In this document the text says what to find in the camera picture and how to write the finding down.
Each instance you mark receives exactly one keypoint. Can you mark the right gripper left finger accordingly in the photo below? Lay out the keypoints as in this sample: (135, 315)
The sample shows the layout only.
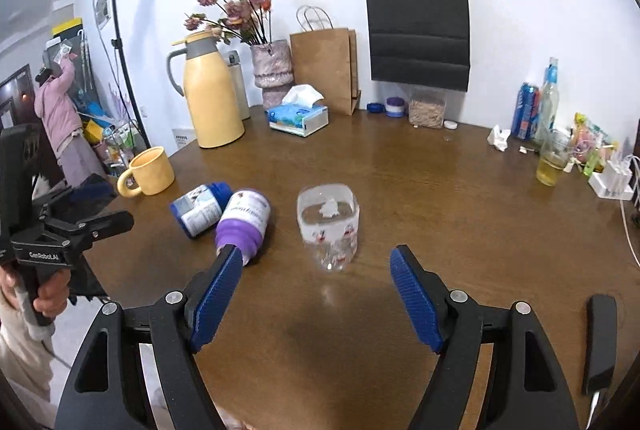
(105, 388)

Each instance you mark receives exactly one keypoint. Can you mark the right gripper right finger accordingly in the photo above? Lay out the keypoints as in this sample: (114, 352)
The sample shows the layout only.
(526, 388)

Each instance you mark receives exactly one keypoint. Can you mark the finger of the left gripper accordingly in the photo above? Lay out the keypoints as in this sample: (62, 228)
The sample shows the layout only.
(73, 239)
(89, 199)

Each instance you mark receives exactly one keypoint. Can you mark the purple supplement bottle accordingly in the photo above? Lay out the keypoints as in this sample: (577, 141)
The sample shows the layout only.
(244, 223)

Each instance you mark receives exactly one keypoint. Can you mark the clear plastic christmas cup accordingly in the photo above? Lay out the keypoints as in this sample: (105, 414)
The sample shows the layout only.
(328, 220)

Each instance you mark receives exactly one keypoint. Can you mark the person's left hand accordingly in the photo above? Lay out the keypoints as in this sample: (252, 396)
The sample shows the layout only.
(52, 295)

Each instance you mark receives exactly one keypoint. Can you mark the black phone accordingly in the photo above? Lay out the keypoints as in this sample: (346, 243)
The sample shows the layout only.
(601, 343)

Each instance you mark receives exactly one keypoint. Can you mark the yellow ceramic mug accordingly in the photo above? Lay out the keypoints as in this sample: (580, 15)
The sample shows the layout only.
(149, 173)

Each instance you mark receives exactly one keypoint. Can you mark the person in pink jacket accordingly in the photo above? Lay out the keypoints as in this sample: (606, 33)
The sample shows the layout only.
(62, 123)

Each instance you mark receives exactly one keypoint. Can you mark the blue white supplement bottle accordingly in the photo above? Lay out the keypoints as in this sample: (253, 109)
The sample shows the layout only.
(201, 208)

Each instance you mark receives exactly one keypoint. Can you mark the yellow thermos jug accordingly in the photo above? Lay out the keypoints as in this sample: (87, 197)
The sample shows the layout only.
(209, 91)

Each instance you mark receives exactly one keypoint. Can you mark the steel thermos bottle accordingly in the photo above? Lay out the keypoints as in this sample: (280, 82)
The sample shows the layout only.
(234, 65)

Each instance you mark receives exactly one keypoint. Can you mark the white power strip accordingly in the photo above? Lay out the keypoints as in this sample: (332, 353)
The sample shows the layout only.
(613, 182)

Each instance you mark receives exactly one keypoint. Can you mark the blue tissue box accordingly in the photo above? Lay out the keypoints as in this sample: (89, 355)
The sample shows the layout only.
(300, 113)

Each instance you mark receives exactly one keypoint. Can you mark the glass of yellow tea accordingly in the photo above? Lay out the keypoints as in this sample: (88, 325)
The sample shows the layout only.
(554, 155)

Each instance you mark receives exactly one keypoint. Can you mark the colourful snack packets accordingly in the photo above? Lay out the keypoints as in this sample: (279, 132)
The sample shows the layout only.
(593, 147)

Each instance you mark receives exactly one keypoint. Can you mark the dried pink flowers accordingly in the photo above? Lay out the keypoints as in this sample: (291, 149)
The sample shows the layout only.
(248, 21)

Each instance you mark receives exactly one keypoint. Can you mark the crumpled white tissue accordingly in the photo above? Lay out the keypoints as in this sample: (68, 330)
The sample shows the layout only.
(498, 138)

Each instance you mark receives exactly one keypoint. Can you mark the blue drink can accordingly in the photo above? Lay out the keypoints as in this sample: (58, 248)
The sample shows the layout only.
(526, 112)

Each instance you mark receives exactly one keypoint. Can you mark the clear glass bottle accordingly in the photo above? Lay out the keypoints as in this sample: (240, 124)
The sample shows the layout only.
(548, 104)

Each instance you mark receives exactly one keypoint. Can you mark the brown paper bag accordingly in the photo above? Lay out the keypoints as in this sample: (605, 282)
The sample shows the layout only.
(325, 57)

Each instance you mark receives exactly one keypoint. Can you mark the clear jar of grains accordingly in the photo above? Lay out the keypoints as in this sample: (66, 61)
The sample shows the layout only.
(427, 109)

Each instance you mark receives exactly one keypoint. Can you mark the blue bottle cap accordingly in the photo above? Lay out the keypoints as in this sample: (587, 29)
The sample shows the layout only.
(375, 107)

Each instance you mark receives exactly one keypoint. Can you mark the small purple white jar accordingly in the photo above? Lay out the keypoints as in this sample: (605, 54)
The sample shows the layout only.
(395, 107)

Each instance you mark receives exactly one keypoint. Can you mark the black paper bag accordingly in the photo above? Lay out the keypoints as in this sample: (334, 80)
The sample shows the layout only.
(420, 42)

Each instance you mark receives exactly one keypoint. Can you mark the wire storage rack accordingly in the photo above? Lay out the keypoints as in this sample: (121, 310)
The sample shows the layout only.
(116, 148)

